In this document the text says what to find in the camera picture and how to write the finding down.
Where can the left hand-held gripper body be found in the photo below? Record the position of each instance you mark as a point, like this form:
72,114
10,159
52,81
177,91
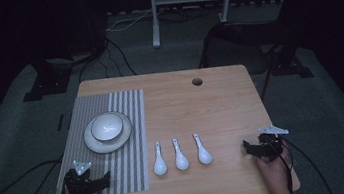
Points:
78,184

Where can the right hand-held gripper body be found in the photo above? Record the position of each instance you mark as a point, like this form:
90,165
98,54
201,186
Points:
270,146

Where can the person's right hand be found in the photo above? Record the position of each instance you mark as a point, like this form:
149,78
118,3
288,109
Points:
275,167

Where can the grey striped placemat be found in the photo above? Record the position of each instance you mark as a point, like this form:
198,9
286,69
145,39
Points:
129,169

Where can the white plate with dark rim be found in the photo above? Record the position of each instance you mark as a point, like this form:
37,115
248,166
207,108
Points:
106,146

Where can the white ceramic spoon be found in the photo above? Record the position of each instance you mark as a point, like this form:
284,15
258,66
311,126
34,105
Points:
182,162
204,156
160,167

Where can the white bowl with dark rim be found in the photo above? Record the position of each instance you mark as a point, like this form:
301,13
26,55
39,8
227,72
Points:
107,127

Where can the small black floor strip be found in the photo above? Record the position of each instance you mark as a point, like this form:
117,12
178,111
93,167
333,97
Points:
60,122

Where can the black stand base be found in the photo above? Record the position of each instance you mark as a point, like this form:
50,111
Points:
47,83
290,69

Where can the black chair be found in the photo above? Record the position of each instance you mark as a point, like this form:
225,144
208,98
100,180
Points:
239,34

